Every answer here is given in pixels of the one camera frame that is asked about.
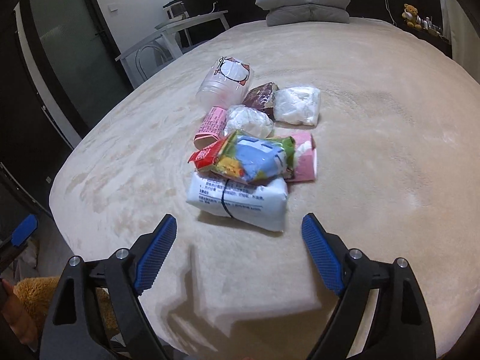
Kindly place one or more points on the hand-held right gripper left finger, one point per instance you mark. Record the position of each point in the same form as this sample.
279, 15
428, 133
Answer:
157, 255

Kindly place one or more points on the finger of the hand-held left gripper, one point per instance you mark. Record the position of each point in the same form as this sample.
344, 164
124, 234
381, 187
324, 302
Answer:
24, 229

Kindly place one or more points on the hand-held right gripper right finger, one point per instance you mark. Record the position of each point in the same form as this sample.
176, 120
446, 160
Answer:
322, 255

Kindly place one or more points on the white packet with rubber band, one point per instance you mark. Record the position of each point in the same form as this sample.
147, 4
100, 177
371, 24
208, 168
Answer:
243, 202

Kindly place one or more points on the white tissue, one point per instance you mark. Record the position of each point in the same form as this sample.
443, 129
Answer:
247, 120

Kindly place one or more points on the clear plastic cup cartoon print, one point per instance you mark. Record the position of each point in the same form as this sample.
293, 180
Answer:
221, 86

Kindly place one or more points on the person's left hand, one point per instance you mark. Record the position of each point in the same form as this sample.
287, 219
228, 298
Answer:
18, 315

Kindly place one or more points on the brown plush toy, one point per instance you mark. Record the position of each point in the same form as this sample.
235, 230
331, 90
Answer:
35, 292

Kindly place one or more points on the pink tissue box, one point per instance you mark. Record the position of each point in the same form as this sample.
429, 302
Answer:
305, 163

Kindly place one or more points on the red snack packet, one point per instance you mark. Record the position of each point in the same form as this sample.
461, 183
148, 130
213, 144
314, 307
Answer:
204, 155

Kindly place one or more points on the colourful snack bag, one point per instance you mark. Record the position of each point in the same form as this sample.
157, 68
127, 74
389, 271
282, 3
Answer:
255, 157

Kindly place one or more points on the beige plush blanket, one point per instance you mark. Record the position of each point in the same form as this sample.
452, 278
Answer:
375, 138

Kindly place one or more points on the pink drink carton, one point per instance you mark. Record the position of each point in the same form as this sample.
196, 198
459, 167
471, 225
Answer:
212, 123

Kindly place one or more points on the crumpled wrapper on bed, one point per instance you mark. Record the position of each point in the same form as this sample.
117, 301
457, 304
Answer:
296, 107

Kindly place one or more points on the dark red wrapper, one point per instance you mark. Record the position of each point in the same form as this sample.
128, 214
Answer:
258, 95

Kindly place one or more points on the frosted glass door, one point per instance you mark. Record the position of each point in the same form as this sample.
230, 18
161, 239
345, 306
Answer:
71, 45

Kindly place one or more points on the clear plastic chair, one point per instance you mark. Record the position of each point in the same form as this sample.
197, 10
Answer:
137, 60

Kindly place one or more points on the white desk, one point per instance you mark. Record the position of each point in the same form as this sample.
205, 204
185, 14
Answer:
187, 20

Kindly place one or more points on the small white appliance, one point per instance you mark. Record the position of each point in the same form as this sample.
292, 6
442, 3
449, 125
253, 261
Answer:
176, 11

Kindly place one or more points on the cluster of small bottles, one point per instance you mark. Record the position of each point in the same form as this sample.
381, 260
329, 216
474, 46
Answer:
431, 26

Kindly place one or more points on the small teddy bear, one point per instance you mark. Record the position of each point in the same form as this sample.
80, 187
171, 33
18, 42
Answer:
411, 14

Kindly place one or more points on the cream curtain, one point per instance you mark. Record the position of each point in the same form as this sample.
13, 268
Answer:
461, 18

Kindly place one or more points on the white wall switch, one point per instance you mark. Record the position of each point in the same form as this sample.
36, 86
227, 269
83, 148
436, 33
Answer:
112, 8

